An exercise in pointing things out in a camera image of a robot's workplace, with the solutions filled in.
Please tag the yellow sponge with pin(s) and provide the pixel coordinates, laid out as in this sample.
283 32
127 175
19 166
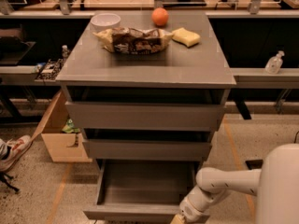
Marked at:
186 37

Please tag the grey drawer cabinet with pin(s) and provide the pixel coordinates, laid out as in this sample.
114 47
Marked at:
202 66

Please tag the clear sanitizer bottle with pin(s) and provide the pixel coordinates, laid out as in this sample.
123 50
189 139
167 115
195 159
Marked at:
274 63

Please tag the tray of small parts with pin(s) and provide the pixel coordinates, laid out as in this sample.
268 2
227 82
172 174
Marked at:
50 70

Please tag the orange fruit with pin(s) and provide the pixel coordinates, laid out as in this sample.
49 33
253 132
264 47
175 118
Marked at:
159 16

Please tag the grey top drawer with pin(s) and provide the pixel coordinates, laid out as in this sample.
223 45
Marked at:
145 108

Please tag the cardboard box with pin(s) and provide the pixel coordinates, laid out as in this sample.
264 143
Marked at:
62 146

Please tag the small clear bottle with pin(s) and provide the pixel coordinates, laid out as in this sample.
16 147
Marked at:
65 52

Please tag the white bowl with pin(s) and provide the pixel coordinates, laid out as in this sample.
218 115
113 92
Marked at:
103 21

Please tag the grey bottom drawer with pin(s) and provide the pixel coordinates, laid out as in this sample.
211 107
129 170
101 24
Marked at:
141 191

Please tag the grey middle drawer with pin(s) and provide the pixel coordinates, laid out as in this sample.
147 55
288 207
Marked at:
147 145

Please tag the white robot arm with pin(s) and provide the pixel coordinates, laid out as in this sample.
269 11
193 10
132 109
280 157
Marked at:
275 185

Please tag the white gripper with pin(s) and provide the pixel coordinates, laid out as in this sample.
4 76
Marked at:
189 211

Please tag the brown snack bag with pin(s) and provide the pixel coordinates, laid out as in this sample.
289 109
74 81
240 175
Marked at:
132 41

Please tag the green packet in box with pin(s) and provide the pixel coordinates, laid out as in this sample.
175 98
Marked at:
69 127

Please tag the black foot pedal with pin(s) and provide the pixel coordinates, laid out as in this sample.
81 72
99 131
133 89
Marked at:
254 164

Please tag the white red sneaker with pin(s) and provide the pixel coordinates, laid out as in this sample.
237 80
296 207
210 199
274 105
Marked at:
12 150

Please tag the grey drawer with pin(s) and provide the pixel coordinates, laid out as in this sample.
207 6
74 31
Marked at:
141 191
147 145
145 108

